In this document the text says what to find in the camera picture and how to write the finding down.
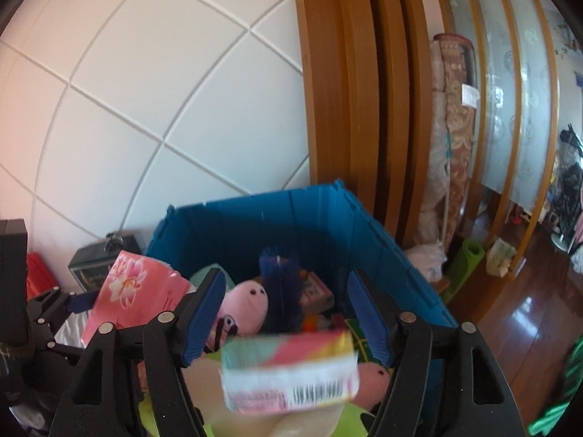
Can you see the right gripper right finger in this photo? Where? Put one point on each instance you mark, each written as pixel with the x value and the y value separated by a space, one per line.
pixel 446 381

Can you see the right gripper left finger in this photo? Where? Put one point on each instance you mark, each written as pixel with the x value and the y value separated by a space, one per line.
pixel 102 396

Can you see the pink tissue pack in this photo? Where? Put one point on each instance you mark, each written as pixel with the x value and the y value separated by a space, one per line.
pixel 136 290

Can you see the pink pig plush green dress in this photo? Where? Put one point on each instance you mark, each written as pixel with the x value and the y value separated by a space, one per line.
pixel 242 312

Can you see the colourful small carton box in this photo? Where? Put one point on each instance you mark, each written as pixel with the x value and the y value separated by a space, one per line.
pixel 270 374

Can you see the pink pig plush blue body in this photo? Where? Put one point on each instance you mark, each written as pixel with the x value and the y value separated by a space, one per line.
pixel 374 383

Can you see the red bear plastic case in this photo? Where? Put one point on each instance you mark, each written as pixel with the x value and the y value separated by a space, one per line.
pixel 39 277

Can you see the green frog plush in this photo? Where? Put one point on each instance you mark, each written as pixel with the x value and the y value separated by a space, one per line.
pixel 338 420

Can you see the black gift bag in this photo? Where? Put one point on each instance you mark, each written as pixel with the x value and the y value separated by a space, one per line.
pixel 91 264

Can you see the green yoga mat roll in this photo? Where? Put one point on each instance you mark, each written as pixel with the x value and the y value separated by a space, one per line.
pixel 465 261

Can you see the blue plastic storage crate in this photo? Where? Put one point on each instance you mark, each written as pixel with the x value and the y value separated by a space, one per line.
pixel 323 227

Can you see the rolled patterned rug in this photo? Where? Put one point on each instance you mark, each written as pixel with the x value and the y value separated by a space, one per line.
pixel 455 100

